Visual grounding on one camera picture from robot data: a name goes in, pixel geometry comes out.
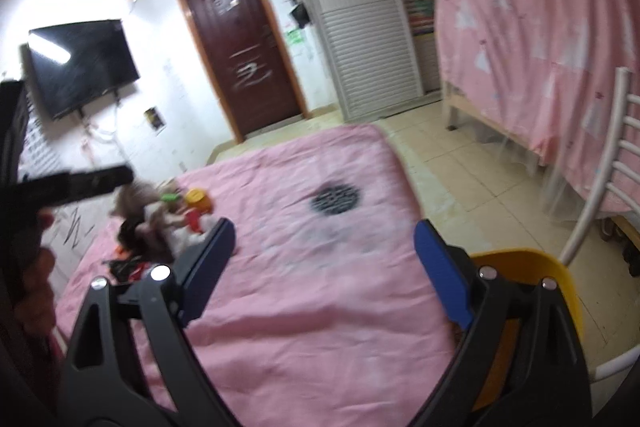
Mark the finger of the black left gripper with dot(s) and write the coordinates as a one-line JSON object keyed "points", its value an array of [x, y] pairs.
{"points": [[66, 187]]}

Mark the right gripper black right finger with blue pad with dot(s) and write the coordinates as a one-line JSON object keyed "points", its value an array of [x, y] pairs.
{"points": [[519, 361]]}

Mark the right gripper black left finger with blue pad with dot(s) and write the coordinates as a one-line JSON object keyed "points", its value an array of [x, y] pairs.
{"points": [[102, 381]]}

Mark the beige plush toy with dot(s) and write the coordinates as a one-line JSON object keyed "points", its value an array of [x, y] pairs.
{"points": [[142, 232]]}

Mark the yellow plastic trash bin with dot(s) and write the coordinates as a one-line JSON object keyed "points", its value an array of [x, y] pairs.
{"points": [[526, 266]]}

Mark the person's left hand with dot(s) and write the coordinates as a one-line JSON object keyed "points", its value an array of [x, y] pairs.
{"points": [[36, 312]]}

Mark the yellow toy pot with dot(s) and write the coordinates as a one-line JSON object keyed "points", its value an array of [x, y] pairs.
{"points": [[198, 199]]}

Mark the pink bed sheet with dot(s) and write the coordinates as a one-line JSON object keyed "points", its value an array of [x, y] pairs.
{"points": [[324, 314]]}

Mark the white metal chair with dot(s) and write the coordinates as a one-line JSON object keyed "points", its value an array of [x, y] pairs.
{"points": [[618, 171]]}

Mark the dark brown wooden door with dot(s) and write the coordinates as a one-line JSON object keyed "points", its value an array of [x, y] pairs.
{"points": [[247, 63]]}

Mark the black hanging bag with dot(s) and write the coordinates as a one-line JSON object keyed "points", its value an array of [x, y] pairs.
{"points": [[300, 16]]}

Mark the pink bed curtain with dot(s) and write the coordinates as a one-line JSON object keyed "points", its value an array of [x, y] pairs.
{"points": [[544, 69]]}

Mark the wall mounted black television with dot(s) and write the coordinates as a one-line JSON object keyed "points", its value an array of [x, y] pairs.
{"points": [[74, 64]]}

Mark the wooden bunk bed frame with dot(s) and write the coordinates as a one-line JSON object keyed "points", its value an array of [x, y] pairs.
{"points": [[458, 111]]}

